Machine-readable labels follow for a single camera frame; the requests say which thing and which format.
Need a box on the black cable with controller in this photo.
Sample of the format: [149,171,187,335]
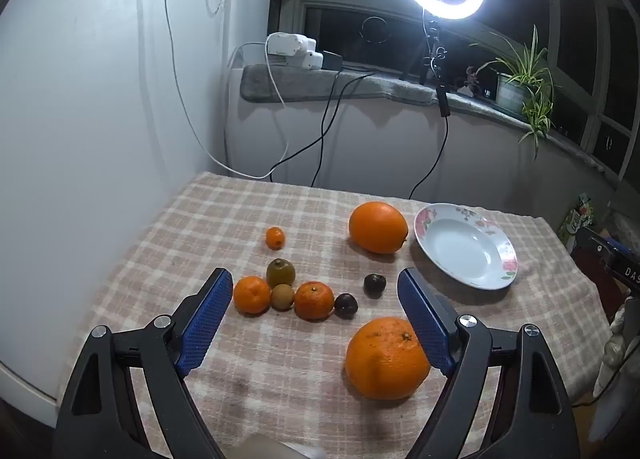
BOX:
[409,84,452,200]

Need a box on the green kiwi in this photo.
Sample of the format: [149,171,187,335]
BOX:
[266,259,296,289]

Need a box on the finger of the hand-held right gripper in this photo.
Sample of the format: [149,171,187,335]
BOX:
[574,226,623,266]

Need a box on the dark glass window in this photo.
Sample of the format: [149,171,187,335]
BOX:
[270,0,640,180]

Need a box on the long white cable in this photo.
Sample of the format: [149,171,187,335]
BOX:
[164,0,291,180]

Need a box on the green package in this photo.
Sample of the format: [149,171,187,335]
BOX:
[557,194,597,246]

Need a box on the large dimpled orange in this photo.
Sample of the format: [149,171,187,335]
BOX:
[345,317,432,401]

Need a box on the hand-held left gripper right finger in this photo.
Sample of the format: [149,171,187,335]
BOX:
[397,267,583,459]

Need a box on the large smooth orange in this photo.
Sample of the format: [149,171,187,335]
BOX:
[348,201,409,255]

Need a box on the brown longan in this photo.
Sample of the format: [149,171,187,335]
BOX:
[270,284,296,312]

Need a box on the tangerine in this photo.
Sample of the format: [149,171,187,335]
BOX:
[233,276,272,316]
[294,281,335,321]

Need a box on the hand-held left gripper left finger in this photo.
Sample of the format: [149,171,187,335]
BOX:
[52,267,234,459]

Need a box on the white refrigerator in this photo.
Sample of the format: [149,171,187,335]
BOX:
[0,0,232,430]

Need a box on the floral white plate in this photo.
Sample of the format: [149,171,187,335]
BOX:
[414,203,518,291]

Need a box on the small purple potted plant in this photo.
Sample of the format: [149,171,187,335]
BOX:
[462,65,493,100]

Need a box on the person's right hand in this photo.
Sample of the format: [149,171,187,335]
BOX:
[593,297,640,397]

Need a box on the dark purple passion fruit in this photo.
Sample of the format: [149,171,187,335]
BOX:
[363,274,387,299]
[333,293,359,318]

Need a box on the potted spider plant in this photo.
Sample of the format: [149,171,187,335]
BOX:
[470,25,558,160]

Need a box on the plaid tablecloth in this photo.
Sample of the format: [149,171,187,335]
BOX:
[55,171,613,459]

